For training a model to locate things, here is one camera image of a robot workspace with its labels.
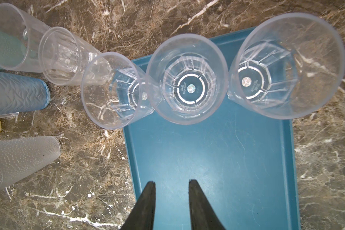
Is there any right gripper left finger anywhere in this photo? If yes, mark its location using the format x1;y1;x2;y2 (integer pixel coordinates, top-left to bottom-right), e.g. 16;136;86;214
120;181;156;230

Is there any green frosted cup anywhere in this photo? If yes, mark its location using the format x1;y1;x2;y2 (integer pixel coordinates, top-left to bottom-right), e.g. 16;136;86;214
0;31;27;70

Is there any tall clear textured cup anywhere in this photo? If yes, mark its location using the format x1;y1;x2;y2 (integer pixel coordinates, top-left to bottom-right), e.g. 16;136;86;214
0;3;50;73

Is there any small clear cup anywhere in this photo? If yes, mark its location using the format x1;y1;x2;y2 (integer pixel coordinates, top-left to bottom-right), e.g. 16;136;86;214
146;34;229;125

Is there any frosted grey cup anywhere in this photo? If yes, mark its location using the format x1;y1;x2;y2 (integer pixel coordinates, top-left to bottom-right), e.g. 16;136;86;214
0;136;61;190

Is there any clear faceted cup front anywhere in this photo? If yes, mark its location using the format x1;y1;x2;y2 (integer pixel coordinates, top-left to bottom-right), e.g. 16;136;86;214
81;52;154;129

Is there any blue frosted cup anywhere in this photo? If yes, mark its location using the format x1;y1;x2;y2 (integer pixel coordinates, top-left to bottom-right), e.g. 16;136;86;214
0;72;50;115

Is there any clear faceted cup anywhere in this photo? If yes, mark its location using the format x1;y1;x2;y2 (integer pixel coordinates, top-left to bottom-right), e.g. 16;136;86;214
228;12;345;119
81;52;154;129

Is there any clear textured cup middle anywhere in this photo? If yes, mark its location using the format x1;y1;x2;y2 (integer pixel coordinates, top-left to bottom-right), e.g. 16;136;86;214
38;27;101;86

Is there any teal plastic tray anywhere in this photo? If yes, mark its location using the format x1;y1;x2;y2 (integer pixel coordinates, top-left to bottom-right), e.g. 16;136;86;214
123;27;301;230

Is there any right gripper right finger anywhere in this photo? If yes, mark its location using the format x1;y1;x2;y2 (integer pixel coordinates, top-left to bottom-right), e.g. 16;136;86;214
188;179;225;230

